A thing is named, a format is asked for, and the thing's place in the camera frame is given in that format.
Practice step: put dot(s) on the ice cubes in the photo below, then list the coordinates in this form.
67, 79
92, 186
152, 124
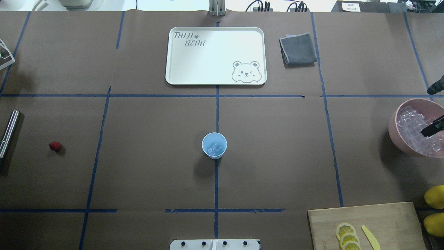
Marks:
214, 149

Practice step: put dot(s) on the lemon slices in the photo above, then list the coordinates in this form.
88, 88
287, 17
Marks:
347, 237

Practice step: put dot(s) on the yellow plastic knife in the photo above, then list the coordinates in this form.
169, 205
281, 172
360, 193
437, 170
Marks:
371, 238

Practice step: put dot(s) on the grey folded cloth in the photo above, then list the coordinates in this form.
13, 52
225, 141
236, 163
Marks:
298, 49

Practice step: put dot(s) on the red strawberry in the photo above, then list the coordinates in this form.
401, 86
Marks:
55, 146

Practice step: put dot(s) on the cream bear tray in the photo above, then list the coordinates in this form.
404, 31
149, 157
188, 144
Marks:
232, 56

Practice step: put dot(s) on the wooden cutting board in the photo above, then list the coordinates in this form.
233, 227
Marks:
394, 225

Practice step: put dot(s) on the aluminium frame post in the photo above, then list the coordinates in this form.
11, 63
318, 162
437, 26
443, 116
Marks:
217, 8

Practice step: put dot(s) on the light blue cup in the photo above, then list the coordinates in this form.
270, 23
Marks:
211, 138

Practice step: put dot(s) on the pink bowl of ice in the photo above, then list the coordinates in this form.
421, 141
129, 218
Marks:
407, 123

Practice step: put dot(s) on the white wire cup rack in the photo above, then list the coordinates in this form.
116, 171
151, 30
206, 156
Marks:
6, 56

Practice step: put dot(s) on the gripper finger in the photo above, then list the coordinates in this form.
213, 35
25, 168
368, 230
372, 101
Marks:
435, 127
436, 87

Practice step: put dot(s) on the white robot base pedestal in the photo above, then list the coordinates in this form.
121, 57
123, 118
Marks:
215, 244

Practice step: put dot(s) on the whole lemon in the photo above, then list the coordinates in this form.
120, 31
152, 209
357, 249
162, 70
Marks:
434, 197
434, 224

